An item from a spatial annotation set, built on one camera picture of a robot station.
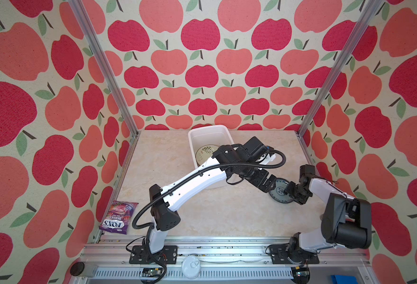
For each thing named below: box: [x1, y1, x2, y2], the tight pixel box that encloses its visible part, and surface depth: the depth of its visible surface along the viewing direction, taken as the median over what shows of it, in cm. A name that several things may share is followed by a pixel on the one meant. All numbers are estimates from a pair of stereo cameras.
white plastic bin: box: [188, 124, 235, 169], surface depth 103 cm
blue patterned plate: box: [268, 177, 295, 204], surface depth 94 cm
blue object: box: [330, 274, 359, 284], surface depth 69 cm
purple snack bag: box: [98, 199, 139, 235], surface depth 82 cm
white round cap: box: [181, 255, 201, 280], surface depth 69 cm
